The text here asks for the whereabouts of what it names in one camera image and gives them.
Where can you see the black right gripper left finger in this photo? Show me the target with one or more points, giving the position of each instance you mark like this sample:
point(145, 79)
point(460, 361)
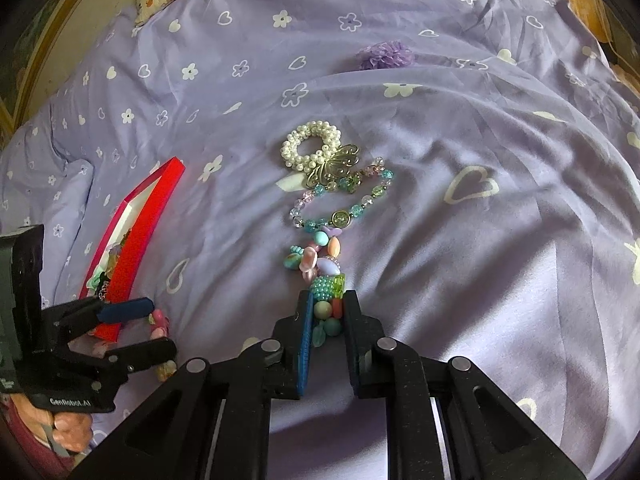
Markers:
point(210, 420)

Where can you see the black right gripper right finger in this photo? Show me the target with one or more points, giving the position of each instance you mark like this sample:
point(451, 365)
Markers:
point(444, 419)

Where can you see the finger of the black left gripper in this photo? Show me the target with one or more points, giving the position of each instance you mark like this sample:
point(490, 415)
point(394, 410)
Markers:
point(142, 356)
point(125, 309)

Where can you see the left hand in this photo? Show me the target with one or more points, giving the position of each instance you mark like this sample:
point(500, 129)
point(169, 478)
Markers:
point(73, 431)

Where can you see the red shallow box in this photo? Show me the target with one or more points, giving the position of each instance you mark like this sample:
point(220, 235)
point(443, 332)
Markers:
point(123, 244)

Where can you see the gold butterfly hair clip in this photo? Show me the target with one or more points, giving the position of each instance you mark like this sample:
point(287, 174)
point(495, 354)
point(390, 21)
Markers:
point(332, 169)

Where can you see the purple floral bed sheet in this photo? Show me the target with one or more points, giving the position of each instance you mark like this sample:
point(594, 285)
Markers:
point(509, 235)

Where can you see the white pearl scrunchie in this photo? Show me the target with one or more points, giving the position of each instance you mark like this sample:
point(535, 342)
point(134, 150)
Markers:
point(310, 144)

